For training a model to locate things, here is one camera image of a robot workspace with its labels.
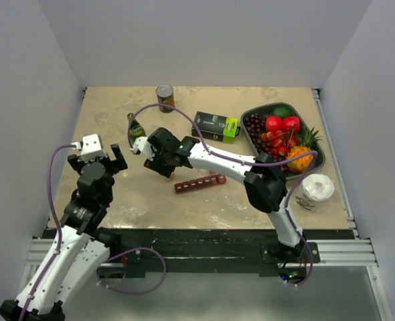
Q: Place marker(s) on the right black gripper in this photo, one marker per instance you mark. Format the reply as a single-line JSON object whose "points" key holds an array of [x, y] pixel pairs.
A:
{"points": [[153, 164]]}

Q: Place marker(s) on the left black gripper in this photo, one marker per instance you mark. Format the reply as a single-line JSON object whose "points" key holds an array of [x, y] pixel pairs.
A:
{"points": [[118, 164]]}

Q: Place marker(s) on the clear pill jar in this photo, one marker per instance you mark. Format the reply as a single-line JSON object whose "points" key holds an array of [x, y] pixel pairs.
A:
{"points": [[170, 177]]}

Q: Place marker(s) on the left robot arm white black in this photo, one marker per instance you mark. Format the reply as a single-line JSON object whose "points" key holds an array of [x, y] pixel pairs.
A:
{"points": [[77, 249]]}

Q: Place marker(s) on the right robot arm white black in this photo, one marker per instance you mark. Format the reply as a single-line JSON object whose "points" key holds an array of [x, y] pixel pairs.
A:
{"points": [[264, 183]]}

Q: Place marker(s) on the green glass bottle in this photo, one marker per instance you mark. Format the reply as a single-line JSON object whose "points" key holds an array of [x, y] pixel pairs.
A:
{"points": [[136, 129]]}

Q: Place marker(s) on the black green product box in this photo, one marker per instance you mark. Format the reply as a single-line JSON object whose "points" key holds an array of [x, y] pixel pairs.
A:
{"points": [[219, 128]]}

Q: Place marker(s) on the orange labelled tin can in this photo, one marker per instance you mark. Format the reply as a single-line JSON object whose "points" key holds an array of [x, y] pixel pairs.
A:
{"points": [[165, 97]]}

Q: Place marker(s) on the dark red grapes bunch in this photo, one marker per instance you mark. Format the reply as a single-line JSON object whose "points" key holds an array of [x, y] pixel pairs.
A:
{"points": [[255, 126]]}

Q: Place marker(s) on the red apple left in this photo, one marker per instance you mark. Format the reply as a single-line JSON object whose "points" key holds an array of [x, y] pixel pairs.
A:
{"points": [[273, 123]]}

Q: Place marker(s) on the red apple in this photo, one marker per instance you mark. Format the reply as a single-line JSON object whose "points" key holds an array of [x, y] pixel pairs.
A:
{"points": [[273, 123], [291, 123]]}

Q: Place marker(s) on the red cherries cluster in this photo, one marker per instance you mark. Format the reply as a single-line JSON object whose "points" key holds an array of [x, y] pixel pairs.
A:
{"points": [[278, 143]]}

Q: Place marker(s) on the green lime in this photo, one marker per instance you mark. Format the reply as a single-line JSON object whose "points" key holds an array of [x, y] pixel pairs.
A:
{"points": [[281, 112]]}

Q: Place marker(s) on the red apple right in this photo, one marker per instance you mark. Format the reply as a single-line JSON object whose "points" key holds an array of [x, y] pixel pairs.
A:
{"points": [[291, 123]]}

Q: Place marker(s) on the small pineapple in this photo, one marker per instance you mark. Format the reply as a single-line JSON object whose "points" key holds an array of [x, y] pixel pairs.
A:
{"points": [[301, 146]]}

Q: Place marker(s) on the white paper cup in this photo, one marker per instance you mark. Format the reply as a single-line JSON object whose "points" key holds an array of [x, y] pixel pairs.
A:
{"points": [[314, 191]]}

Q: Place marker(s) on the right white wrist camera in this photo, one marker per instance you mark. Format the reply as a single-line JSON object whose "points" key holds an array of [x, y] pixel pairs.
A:
{"points": [[142, 146]]}

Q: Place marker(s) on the black mounting base plate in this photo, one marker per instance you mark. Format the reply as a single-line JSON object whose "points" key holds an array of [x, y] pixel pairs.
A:
{"points": [[138, 252]]}

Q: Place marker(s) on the aluminium frame rail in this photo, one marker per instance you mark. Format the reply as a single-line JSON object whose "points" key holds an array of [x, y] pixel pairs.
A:
{"points": [[332, 253]]}

